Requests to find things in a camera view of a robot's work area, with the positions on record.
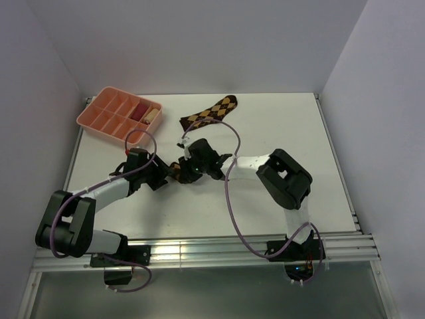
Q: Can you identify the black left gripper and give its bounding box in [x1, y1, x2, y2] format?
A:
[139, 153, 176, 191]

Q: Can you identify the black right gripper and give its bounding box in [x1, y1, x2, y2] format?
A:
[179, 153, 209, 184]

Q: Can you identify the brown argyle sock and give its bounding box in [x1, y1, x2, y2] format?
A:
[169, 162, 183, 183]
[179, 95, 238, 132]

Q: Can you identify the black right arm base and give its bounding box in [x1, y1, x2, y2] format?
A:
[268, 233, 326, 281]

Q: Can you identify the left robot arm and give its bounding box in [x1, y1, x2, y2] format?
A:
[35, 148, 170, 265]

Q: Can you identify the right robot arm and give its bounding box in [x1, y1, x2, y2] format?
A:
[175, 138, 313, 259]

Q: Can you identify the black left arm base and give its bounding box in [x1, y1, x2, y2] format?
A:
[90, 245, 152, 291]

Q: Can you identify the tan rolled sock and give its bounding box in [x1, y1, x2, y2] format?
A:
[142, 108, 159, 125]

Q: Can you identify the dark red rolled sock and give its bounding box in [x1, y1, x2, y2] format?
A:
[130, 102, 149, 122]

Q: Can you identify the pink compartment tray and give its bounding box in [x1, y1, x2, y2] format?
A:
[76, 86, 163, 148]

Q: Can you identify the aluminium table edge rail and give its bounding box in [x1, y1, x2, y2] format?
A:
[314, 93, 363, 233]

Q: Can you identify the front aluminium rail frame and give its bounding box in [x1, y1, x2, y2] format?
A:
[31, 232, 381, 272]

